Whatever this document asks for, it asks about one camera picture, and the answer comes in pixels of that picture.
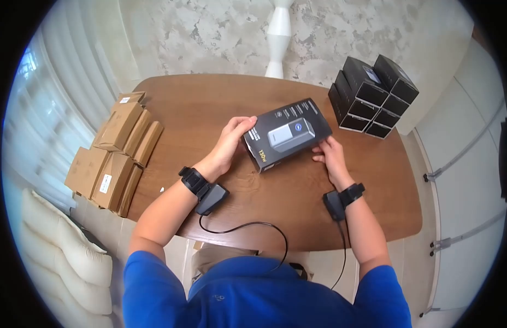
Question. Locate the person's left hand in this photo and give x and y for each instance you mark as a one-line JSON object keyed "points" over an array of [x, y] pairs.
{"points": [[222, 151]]}

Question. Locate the person's right hand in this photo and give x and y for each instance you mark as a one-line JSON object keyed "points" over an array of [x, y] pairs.
{"points": [[335, 164]]}

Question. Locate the person's left fingers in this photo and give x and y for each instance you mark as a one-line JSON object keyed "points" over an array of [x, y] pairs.
{"points": [[241, 123]]}

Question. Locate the person's right fingers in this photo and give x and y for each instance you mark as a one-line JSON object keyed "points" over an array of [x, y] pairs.
{"points": [[321, 153]]}

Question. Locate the black product box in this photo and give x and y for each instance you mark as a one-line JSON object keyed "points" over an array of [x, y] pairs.
{"points": [[286, 131]]}

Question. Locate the black wrist band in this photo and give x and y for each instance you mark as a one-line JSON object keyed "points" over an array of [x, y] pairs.
{"points": [[343, 199], [204, 190]]}

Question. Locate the stack of black boxes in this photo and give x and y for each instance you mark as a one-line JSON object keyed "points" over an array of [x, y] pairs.
{"points": [[372, 98]]}

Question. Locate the white floor lamp stand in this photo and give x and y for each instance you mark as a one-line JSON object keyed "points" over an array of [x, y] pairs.
{"points": [[279, 41]]}

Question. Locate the pile of brown cartons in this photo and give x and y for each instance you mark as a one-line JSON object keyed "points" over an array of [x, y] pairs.
{"points": [[114, 164]]}

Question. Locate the person's legs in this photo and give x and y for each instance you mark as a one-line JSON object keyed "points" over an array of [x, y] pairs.
{"points": [[216, 256]]}

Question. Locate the person's body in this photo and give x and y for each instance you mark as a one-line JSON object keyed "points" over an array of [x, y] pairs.
{"points": [[257, 303]]}

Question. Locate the white sheer curtain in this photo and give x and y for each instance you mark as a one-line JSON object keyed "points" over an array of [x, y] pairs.
{"points": [[61, 82]]}

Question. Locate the cream cushioned sofa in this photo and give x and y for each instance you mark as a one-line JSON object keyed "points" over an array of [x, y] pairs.
{"points": [[65, 254]]}

